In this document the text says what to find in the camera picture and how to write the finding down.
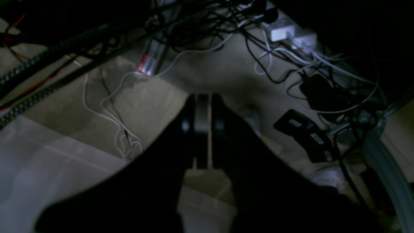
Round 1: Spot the white power strip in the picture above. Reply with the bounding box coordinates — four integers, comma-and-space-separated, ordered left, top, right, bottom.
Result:
260, 17, 318, 49

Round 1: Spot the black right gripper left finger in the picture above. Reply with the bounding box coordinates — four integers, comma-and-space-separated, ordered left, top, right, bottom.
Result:
34, 95, 195, 233

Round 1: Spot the black power adapter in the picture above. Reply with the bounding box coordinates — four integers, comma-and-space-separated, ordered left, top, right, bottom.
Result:
273, 109, 339, 163

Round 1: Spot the braided black cable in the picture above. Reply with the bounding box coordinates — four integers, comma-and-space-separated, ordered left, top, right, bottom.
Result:
0, 24, 107, 130

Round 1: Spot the white cable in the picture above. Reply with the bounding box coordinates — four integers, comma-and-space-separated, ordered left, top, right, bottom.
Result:
82, 32, 235, 161

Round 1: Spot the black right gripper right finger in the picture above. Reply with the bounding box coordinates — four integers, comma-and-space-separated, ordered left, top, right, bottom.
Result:
212, 94, 379, 233

